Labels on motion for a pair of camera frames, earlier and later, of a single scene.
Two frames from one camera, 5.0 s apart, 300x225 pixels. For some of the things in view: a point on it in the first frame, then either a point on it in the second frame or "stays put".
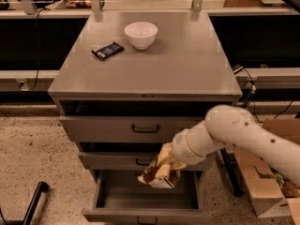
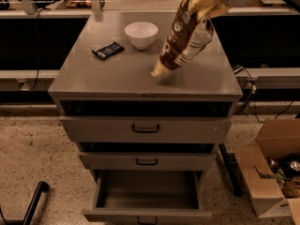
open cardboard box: (269, 187) stays put
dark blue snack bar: (106, 51) stays put
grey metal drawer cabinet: (128, 82) stays put
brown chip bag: (149, 177) to (188, 36)
